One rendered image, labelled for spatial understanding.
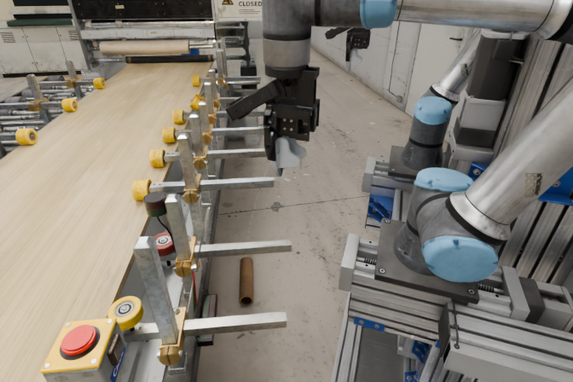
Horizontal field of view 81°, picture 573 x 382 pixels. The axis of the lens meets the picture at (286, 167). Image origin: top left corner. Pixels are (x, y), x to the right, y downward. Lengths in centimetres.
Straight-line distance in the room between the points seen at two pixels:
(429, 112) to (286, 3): 80
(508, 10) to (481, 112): 36
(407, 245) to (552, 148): 39
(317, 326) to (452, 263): 140
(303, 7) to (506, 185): 42
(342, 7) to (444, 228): 41
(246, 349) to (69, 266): 104
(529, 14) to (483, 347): 66
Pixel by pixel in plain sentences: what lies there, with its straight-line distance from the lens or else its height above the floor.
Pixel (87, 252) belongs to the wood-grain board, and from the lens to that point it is 123.
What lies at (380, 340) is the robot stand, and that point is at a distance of 175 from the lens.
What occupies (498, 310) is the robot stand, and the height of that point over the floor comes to 97.
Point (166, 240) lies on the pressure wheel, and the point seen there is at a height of 90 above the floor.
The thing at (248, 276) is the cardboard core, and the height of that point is 8.
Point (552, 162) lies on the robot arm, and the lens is 62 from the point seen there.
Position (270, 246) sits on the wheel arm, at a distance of 114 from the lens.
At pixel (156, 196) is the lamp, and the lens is 101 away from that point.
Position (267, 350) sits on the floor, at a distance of 192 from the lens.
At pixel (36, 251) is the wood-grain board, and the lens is 132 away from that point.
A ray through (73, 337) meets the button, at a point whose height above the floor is 123.
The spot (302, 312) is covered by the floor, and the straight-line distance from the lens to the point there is 204.
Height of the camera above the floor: 164
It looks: 30 degrees down
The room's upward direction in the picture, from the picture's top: straight up
